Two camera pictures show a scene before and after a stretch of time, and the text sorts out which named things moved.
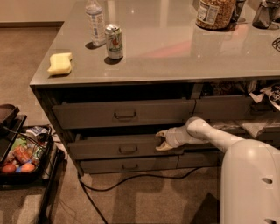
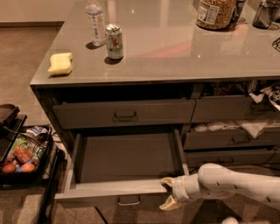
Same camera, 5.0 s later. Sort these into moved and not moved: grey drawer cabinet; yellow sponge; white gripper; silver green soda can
Moved: white gripper
Not moved: grey drawer cabinet; silver green soda can; yellow sponge
